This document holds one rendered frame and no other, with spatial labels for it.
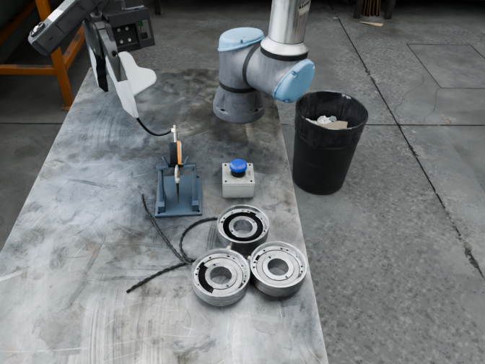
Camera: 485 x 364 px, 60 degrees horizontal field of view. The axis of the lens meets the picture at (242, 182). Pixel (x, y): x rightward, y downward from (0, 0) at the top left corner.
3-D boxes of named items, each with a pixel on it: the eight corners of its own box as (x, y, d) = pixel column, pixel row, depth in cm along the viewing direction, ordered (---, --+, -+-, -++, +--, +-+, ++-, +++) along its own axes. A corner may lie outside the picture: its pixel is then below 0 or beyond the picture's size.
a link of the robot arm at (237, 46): (239, 63, 123) (240, 17, 114) (274, 80, 117) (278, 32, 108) (208, 77, 116) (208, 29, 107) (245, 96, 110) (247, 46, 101)
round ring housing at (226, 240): (233, 211, 92) (233, 197, 90) (276, 229, 89) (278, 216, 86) (207, 243, 86) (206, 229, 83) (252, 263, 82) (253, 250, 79)
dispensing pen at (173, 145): (170, 205, 89) (167, 124, 86) (172, 201, 93) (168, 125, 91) (181, 204, 89) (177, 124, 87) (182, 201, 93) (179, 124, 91)
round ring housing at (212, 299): (259, 276, 80) (260, 263, 77) (229, 320, 73) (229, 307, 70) (213, 253, 84) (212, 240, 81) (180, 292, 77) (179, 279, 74)
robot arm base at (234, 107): (213, 95, 129) (212, 65, 122) (262, 95, 129) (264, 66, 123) (212, 123, 117) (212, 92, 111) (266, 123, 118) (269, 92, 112)
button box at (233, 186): (253, 198, 96) (255, 182, 92) (222, 198, 95) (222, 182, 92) (251, 174, 102) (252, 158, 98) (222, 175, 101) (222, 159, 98)
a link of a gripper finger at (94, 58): (132, 84, 74) (133, 48, 66) (99, 94, 72) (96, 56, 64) (125, 71, 75) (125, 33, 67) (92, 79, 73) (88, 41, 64)
